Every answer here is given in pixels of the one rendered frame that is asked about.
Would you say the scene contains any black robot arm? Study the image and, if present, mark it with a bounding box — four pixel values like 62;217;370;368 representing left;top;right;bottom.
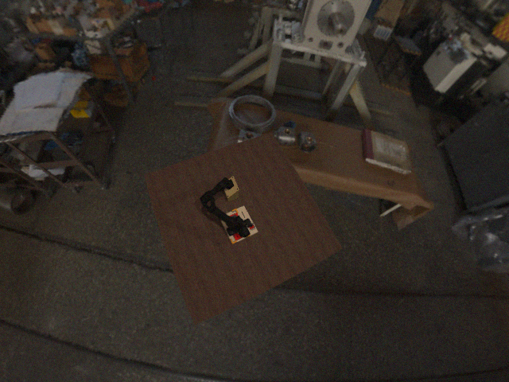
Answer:
200;177;251;238

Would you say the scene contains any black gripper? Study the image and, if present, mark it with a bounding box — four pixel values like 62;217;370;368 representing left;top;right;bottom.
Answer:
226;219;252;236

